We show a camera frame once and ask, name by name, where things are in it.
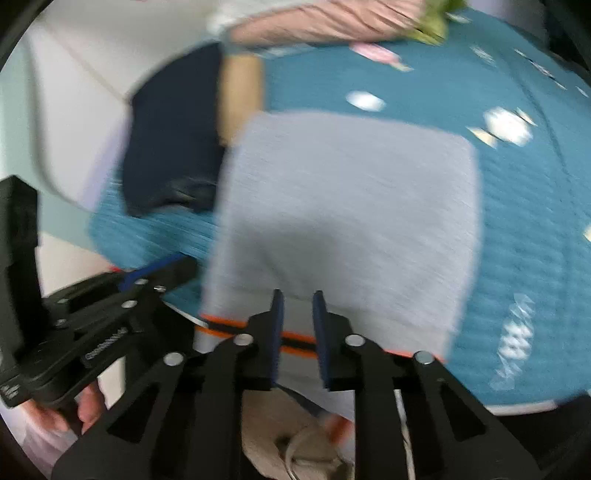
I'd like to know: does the grey navy orange-striped sweater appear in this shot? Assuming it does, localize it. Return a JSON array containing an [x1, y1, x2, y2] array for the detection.
[[122, 45, 485, 446]]

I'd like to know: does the green and pink duvet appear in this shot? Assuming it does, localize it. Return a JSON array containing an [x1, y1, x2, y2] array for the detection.
[[230, 0, 465, 48]]

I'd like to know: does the person's left hand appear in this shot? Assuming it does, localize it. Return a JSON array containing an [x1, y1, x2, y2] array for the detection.
[[27, 381, 110, 435]]

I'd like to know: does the teal candy-print bedsheet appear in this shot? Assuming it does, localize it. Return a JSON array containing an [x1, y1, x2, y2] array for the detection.
[[88, 8, 591, 416]]

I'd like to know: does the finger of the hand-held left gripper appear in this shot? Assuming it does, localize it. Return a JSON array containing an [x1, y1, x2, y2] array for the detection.
[[42, 253, 200, 326], [55, 282, 195, 384]]

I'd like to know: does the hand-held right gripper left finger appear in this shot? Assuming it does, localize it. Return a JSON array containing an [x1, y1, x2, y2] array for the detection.
[[51, 288, 285, 480]]

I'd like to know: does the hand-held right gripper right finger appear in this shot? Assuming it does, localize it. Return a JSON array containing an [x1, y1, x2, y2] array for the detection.
[[311, 290, 541, 480]]

